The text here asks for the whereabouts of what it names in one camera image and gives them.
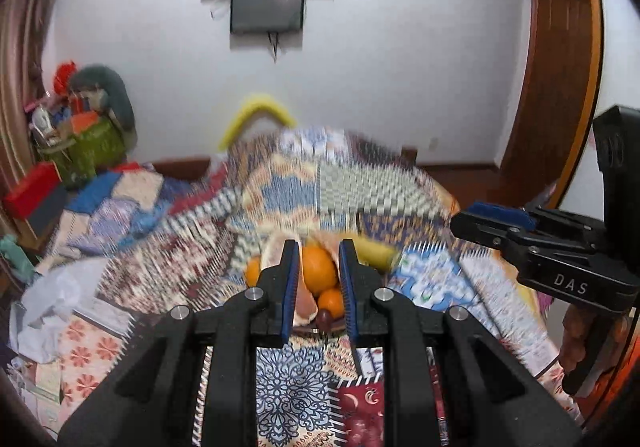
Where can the person's right hand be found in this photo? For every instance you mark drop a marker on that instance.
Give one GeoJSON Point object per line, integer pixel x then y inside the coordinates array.
{"type": "Point", "coordinates": [575, 342]}

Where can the peeled pomelo segment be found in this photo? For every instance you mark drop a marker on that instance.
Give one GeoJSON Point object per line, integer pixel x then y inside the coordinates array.
{"type": "Point", "coordinates": [306, 304]}

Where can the small mandarin orange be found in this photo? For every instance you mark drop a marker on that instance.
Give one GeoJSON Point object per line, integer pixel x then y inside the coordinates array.
{"type": "Point", "coordinates": [254, 273]}
{"type": "Point", "coordinates": [331, 303]}

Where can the red flower decoration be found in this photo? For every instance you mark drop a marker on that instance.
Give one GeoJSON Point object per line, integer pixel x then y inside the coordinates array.
{"type": "Point", "coordinates": [65, 74]}

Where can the wooden door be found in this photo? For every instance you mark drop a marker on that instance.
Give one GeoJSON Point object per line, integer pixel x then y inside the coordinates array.
{"type": "Point", "coordinates": [560, 77]}

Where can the patchwork printed tablecloth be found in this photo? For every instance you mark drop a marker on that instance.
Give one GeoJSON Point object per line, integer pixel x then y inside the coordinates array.
{"type": "Point", "coordinates": [190, 252]}

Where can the white toy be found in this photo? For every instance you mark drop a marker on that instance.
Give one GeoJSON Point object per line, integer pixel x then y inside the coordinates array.
{"type": "Point", "coordinates": [41, 124]}

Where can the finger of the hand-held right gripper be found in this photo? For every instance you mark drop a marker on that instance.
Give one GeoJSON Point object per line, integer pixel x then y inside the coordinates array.
{"type": "Point", "coordinates": [500, 213]}
{"type": "Point", "coordinates": [490, 237]}

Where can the grey-blue box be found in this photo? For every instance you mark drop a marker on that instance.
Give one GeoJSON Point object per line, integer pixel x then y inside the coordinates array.
{"type": "Point", "coordinates": [47, 214]}

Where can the striped curtain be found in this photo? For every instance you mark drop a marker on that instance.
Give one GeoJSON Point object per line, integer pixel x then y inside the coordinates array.
{"type": "Point", "coordinates": [20, 27]}

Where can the dark wall-mounted box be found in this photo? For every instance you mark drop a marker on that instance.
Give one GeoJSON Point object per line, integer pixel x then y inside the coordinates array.
{"type": "Point", "coordinates": [267, 7]}

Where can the green patterned box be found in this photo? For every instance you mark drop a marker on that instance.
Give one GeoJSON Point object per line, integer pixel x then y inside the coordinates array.
{"type": "Point", "coordinates": [90, 152]}

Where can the large orange with sticker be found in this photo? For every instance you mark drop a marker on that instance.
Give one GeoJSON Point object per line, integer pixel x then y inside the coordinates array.
{"type": "Point", "coordinates": [320, 269]}

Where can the white wall socket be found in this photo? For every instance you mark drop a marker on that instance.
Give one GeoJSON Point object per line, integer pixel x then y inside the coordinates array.
{"type": "Point", "coordinates": [434, 143]}

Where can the red box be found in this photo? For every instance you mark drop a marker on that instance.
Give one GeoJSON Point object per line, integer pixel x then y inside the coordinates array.
{"type": "Point", "coordinates": [32, 189]}

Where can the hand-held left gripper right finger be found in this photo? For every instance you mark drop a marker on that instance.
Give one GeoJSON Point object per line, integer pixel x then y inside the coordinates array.
{"type": "Point", "coordinates": [348, 299]}

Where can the white plastic bag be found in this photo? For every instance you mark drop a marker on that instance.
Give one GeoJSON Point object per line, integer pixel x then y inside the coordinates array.
{"type": "Point", "coordinates": [50, 302]}

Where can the small dark red fruit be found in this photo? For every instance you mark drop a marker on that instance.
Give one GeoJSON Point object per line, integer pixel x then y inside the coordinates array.
{"type": "Point", "coordinates": [325, 319]}

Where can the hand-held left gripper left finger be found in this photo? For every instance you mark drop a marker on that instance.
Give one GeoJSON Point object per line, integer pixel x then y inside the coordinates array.
{"type": "Point", "coordinates": [290, 299]}

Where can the teal soft toy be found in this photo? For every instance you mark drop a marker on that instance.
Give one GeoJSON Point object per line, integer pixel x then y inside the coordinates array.
{"type": "Point", "coordinates": [15, 257]}

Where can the yellow banana piece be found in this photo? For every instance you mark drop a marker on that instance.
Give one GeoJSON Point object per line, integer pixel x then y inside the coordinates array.
{"type": "Point", "coordinates": [375, 253]}

